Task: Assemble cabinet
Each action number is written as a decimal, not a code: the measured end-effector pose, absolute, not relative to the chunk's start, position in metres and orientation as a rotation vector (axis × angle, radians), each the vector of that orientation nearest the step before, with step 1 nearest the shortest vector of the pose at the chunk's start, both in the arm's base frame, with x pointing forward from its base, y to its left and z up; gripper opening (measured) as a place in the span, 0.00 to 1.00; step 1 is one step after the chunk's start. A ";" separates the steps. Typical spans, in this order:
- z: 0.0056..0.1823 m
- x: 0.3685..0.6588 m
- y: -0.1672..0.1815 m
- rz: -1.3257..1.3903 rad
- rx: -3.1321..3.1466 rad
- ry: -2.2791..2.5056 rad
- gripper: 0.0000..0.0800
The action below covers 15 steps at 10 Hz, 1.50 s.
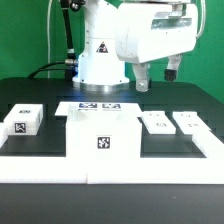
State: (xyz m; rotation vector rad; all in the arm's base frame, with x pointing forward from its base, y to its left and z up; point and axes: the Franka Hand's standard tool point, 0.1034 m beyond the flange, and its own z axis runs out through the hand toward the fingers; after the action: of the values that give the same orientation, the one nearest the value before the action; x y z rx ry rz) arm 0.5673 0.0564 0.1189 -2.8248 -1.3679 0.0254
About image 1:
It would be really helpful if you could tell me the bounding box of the white cabinet top block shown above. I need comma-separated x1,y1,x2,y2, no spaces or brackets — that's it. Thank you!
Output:
4,104,43,135

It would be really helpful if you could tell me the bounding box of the white cabinet door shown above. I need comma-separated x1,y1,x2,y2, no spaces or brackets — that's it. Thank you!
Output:
141,111,176,134
172,111,210,134

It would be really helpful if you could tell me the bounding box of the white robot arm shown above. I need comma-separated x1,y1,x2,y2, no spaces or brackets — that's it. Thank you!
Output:
59,0,198,92

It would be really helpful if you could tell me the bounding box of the white cabinet body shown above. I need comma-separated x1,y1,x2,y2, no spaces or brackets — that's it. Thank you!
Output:
66,108,142,160

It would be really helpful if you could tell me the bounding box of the white U-shaped fence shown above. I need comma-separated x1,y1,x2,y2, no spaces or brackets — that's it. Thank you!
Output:
0,121,224,184

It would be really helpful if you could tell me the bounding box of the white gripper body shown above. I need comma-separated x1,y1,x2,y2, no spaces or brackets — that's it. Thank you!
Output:
115,2,198,63

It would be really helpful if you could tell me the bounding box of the white cable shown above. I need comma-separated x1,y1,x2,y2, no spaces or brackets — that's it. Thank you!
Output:
46,0,54,79

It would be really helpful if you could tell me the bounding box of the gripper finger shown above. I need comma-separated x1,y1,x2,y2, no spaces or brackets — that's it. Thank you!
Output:
132,63,149,92
164,54,182,82

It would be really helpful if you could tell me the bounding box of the white tag sheet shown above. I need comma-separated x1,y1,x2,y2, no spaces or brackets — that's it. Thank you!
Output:
55,101,142,117

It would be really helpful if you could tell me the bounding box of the black hose cable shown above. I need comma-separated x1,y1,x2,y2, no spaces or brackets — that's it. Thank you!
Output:
27,0,80,80

